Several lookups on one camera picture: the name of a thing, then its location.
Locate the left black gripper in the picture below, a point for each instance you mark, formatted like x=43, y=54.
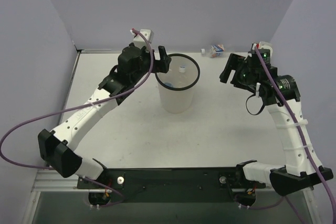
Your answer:
x=158, y=61

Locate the aluminium front rail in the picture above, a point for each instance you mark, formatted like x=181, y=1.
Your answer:
x=50, y=180

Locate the clear crushed plastic bottle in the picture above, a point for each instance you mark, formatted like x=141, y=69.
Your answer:
x=181, y=75

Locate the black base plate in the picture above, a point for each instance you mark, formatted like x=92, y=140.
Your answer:
x=168, y=185

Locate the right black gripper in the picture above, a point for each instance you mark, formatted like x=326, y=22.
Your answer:
x=237, y=70

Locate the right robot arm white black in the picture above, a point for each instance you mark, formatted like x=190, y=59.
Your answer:
x=281, y=98

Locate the aluminium back rail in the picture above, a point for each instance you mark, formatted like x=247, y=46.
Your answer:
x=111, y=51

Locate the aluminium rail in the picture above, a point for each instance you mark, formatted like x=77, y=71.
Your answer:
x=50, y=180
x=111, y=51

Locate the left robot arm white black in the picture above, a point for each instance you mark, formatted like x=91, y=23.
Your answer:
x=57, y=147

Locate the white bin with black rim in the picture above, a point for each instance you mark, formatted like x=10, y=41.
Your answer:
x=179, y=99

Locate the white blue label plastic bottle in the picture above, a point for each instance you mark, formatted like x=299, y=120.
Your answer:
x=214, y=51

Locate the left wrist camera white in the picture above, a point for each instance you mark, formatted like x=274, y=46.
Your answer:
x=138, y=41

